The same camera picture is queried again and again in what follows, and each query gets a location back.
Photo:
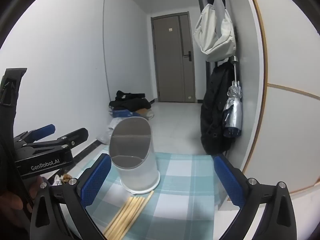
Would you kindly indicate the bundle of wooden chopsticks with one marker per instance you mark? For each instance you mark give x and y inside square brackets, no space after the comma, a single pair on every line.
[125,215]

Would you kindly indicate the black clothes pile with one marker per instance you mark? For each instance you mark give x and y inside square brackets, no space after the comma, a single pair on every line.
[130,102]

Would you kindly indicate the silver folded umbrella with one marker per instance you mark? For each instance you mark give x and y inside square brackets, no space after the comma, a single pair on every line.
[233,112]

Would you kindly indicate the blue cardboard box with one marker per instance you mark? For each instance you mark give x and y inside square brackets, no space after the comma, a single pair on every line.
[120,113]

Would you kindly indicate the person's left hand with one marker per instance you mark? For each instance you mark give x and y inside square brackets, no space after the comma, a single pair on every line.
[11,202]

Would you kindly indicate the clear plastic bags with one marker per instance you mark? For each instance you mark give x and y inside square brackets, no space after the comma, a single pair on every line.
[107,135]

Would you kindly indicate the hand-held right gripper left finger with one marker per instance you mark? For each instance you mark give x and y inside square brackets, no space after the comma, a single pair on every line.
[96,180]

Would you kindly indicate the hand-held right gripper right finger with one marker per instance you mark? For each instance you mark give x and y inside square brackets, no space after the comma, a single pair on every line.
[228,180]

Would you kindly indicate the white shoulder bag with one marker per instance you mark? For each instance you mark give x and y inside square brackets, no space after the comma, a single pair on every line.
[212,35]

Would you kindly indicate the white wood-trimmed cabinet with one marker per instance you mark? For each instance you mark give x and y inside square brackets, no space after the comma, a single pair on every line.
[287,55]

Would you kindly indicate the white crumpled wrapper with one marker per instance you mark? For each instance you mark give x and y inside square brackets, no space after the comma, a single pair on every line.
[60,179]

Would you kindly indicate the grey-brown door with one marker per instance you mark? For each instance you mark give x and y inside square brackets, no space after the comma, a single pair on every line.
[170,67]

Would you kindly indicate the brown cardboard piece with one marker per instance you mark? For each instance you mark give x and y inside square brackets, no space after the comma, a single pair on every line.
[145,111]

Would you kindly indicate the teal plaid tablecloth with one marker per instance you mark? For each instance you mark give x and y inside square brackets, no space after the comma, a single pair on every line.
[180,192]

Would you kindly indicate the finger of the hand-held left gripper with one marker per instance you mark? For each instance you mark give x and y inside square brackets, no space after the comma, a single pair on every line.
[46,129]
[77,133]

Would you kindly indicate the white utensil holder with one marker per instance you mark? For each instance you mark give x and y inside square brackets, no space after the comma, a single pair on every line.
[140,172]

